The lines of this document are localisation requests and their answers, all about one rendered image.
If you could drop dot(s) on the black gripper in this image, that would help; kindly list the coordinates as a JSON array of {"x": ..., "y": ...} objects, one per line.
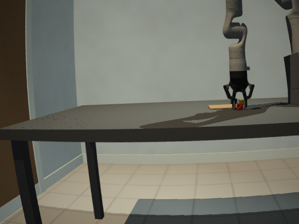
[{"x": 238, "y": 85}]

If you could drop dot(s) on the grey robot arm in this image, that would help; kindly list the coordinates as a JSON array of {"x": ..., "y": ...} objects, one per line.
[{"x": 234, "y": 8}]

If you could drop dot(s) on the orange square mat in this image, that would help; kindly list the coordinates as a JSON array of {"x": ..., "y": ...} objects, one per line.
[{"x": 226, "y": 106}]

